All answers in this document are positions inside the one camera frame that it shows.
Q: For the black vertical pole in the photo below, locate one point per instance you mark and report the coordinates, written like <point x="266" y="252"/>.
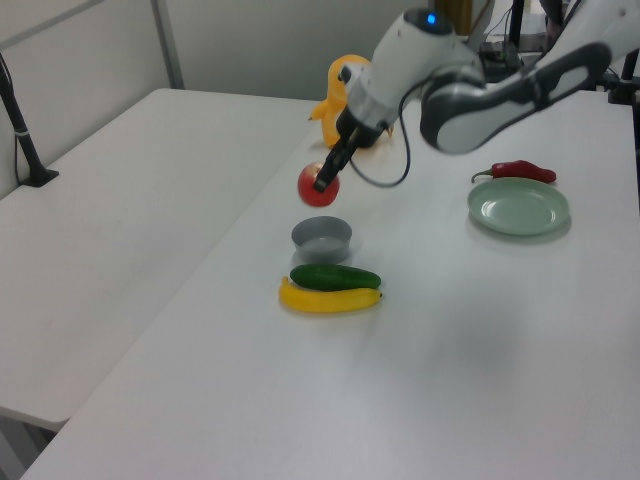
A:
<point x="517" y="22"/>

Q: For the grey round bowl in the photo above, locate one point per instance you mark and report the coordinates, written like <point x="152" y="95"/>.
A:
<point x="322" y="245"/>

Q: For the red apple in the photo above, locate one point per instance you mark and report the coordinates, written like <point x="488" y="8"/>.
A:
<point x="312" y="196"/>

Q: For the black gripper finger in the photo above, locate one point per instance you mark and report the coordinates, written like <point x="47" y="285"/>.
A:
<point x="327" y="172"/>

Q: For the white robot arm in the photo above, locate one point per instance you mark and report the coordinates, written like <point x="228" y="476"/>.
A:
<point x="465" y="115"/>

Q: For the black camera stand pole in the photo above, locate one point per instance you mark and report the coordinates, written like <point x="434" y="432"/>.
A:
<point x="25" y="140"/>

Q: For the yellow plush toy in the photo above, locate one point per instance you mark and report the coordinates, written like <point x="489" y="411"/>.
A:
<point x="332" y="112"/>

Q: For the grey partition post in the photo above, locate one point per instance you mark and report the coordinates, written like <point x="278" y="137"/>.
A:
<point x="167" y="45"/>

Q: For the yellow banana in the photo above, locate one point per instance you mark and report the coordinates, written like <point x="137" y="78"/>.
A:
<point x="325" y="302"/>

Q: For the dark equipment box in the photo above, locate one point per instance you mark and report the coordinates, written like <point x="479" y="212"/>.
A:
<point x="500" y="55"/>

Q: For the pale green plate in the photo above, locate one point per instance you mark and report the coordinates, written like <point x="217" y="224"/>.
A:
<point x="517" y="207"/>

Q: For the red chili pepper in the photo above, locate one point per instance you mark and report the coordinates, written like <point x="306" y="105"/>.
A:
<point x="520" y="171"/>

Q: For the black stand with clamp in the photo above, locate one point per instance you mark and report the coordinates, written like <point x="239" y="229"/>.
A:
<point x="625" y="87"/>

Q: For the green cucumber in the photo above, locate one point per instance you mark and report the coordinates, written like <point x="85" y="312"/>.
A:
<point x="335" y="276"/>

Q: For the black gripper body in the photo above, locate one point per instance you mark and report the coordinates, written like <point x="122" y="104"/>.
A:
<point x="367" y="134"/>

